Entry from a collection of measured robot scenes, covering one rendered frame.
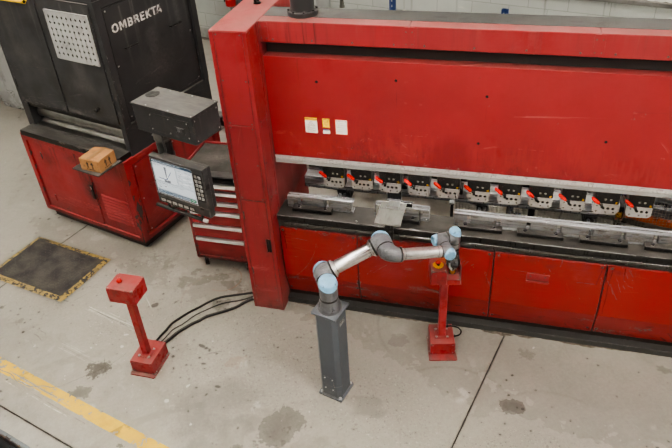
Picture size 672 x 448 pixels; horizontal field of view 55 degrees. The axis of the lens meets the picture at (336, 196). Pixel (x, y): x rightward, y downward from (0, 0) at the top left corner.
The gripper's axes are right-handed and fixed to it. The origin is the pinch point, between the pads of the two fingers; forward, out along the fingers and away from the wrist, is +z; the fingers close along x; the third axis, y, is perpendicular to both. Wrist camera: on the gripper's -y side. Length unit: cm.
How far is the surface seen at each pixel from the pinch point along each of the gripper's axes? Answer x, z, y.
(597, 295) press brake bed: -99, 23, -4
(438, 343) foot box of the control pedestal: 8, 60, -13
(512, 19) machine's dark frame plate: -33, -153, 54
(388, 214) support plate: 42, -24, 31
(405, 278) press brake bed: 30, 34, 26
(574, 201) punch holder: -78, -43, 17
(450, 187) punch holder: 0, -43, 36
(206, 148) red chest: 189, -14, 135
